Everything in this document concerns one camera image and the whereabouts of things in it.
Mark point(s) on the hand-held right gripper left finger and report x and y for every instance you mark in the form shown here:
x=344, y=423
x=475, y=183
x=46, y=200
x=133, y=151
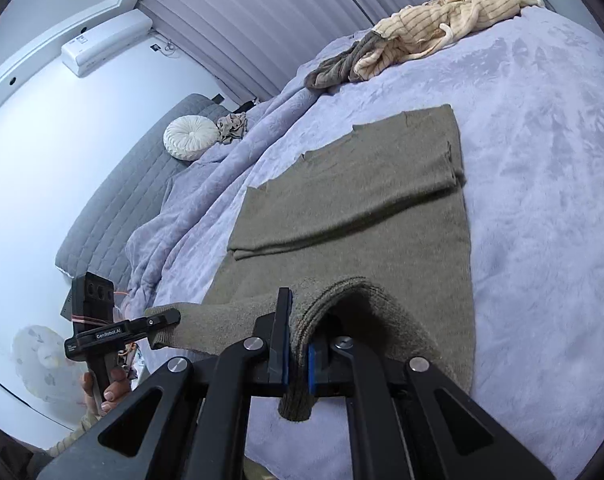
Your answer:
x=282, y=340

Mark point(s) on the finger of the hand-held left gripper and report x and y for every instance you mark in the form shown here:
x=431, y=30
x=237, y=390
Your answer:
x=162, y=321

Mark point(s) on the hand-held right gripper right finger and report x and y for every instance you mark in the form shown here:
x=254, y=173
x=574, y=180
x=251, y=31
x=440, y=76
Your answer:
x=313, y=370

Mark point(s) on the olive knit sweater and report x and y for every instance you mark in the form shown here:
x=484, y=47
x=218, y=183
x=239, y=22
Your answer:
x=357, y=210

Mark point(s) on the person's left forearm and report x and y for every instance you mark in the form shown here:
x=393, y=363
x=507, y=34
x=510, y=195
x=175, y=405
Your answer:
x=74, y=435

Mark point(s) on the person's left hand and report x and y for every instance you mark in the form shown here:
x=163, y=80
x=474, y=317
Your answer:
x=116, y=385

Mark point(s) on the white standing fan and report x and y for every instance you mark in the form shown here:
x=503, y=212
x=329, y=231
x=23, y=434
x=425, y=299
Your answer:
x=42, y=360

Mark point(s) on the grey quilted headboard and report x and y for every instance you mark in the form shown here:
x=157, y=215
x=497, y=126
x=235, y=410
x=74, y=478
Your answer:
x=122, y=200

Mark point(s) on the round white pleated pillow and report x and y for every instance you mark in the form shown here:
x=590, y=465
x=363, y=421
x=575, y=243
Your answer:
x=189, y=137

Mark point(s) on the small patterned cloth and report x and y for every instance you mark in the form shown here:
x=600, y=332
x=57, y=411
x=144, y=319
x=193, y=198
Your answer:
x=232, y=127

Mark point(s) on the brown grey garment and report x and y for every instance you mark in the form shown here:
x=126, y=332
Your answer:
x=342, y=65

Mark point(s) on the white air conditioner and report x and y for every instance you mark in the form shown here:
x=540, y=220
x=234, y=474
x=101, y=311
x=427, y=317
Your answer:
x=107, y=42

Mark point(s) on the cream striped garment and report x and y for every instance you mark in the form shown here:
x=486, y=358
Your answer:
x=431, y=25

